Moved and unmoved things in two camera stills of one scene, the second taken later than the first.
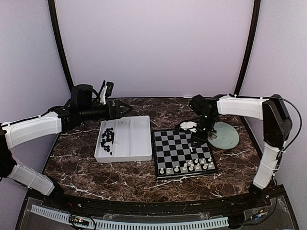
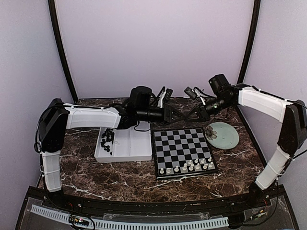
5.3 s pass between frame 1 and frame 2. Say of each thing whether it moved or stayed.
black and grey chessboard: stayed
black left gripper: moved
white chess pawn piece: stayed
